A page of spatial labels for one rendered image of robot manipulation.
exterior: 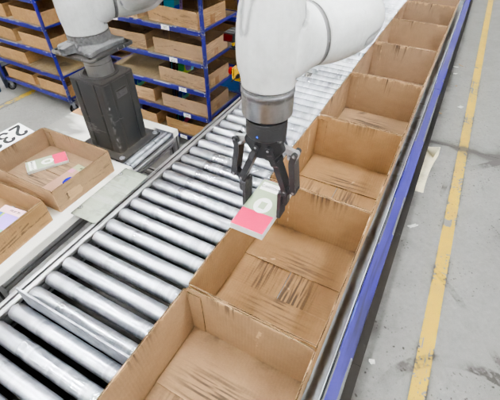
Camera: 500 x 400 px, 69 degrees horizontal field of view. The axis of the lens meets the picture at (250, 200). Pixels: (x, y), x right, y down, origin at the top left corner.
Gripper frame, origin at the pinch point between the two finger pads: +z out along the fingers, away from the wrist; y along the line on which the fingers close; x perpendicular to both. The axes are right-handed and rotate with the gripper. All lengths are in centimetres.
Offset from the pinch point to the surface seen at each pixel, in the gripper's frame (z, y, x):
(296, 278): 28.4, -8.8, -3.4
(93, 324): 42, 38, 28
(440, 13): 17, -14, -216
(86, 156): 40, 97, -26
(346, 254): 28.0, -18.1, -17.4
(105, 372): 42, 26, 36
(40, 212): 36, 81, 8
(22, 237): 39, 80, 18
